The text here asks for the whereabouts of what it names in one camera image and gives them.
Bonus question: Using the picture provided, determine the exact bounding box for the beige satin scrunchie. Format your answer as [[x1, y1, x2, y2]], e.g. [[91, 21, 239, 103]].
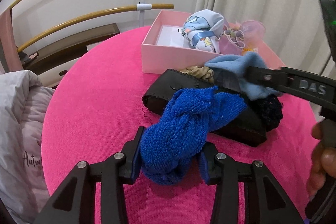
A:
[[180, 65, 214, 84]]

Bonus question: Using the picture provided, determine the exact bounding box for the light blue fleece headband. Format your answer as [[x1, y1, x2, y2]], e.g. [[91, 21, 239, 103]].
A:
[[205, 52, 281, 101]]

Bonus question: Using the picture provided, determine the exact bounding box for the royal blue towel scrunchie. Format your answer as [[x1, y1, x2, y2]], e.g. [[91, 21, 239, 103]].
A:
[[140, 86, 247, 185]]

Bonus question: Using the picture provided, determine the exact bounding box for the lower wooden barre rail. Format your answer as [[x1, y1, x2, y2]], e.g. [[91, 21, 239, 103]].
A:
[[17, 3, 175, 53]]

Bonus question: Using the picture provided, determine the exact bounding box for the white brown storage bench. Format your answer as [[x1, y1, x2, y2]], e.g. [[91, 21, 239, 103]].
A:
[[23, 23, 120, 88]]

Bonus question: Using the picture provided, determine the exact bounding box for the navy crochet scrunchie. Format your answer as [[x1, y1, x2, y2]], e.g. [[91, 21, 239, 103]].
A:
[[249, 94, 283, 132]]

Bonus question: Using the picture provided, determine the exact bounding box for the white blue printed cloth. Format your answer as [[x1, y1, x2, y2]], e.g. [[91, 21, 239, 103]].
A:
[[178, 9, 230, 53]]

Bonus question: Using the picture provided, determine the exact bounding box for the pink tablecloth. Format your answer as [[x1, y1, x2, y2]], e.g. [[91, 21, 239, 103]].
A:
[[42, 27, 317, 223]]

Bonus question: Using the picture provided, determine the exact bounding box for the pink grey hanging towel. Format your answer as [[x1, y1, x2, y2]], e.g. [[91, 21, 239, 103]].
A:
[[0, 8, 23, 75]]

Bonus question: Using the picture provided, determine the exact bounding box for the grey duvet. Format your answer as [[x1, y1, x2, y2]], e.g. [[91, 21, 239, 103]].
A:
[[1, 71, 54, 223]]

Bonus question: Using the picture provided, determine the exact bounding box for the pink shallow box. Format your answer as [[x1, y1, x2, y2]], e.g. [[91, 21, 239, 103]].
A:
[[141, 10, 284, 74]]

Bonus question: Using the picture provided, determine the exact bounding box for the black pouch case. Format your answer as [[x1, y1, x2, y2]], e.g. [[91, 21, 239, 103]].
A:
[[142, 69, 266, 147]]

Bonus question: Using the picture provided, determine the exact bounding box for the person's right hand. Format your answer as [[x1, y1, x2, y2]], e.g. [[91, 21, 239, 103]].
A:
[[306, 122, 336, 197]]

